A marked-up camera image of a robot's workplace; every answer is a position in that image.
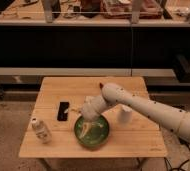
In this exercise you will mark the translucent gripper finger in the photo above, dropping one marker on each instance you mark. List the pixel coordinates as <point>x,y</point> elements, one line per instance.
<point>84,129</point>
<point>94,125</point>

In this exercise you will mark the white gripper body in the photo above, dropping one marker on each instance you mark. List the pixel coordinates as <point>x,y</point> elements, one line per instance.
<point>88,112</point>

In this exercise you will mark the white plastic bottle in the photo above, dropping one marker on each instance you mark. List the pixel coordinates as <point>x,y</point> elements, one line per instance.
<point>41,130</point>

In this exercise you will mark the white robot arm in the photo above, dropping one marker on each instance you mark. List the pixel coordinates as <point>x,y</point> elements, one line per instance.
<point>171,118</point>

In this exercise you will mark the green bowl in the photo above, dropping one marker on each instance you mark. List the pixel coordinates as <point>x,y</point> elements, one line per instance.
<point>95,137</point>

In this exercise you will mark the white paper cup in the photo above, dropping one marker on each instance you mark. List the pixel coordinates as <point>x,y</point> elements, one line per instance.
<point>124,115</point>

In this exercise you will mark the wooden table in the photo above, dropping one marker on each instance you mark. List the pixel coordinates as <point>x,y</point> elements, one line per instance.
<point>138,138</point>

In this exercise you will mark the long background workbench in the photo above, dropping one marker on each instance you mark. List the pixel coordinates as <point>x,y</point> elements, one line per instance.
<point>40,38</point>

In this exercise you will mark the dark equipment box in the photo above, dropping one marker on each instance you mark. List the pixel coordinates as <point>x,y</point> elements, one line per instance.
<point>181,67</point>

